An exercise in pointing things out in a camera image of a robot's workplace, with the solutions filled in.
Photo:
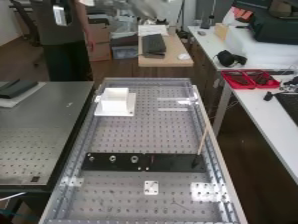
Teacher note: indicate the wooden desk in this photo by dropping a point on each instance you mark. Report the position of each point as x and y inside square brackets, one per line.
[174, 50]

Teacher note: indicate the small white square plate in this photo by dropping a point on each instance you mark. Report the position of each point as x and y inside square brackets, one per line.
[150, 187]

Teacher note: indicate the black folded cloth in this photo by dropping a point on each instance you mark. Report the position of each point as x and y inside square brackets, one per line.
[17, 88]

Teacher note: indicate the grey metal table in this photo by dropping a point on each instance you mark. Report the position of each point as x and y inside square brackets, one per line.
[40, 133]

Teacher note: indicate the black plate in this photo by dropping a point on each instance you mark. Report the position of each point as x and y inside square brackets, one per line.
[173, 163]

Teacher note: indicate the white mouse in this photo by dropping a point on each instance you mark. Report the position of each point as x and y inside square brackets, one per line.
[184, 56]

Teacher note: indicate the thin stick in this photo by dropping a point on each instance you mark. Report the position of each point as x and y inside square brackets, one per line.
[205, 136]

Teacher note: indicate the small white box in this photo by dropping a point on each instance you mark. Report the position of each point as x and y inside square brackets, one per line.
[114, 101]

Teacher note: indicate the black bag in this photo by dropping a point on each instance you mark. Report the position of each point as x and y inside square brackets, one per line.
[274, 26]

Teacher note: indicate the red tray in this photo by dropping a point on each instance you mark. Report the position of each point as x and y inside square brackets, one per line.
[237, 80]
[266, 79]

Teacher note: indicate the cardboard box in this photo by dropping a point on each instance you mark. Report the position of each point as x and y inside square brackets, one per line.
[101, 41]

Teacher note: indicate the large silver nut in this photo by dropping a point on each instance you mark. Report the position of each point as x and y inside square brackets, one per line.
[134, 159]

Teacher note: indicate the person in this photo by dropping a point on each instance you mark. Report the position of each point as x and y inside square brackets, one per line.
[61, 33]

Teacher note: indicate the clear box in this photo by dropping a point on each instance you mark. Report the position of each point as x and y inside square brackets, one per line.
[67, 186]

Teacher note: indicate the small silver nut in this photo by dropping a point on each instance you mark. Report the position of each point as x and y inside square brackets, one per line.
[112, 159]

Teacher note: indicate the black headphones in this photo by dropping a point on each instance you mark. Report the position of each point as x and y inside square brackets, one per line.
[228, 57]

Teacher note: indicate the white desk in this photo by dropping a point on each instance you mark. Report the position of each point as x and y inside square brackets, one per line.
[266, 126]
[208, 46]

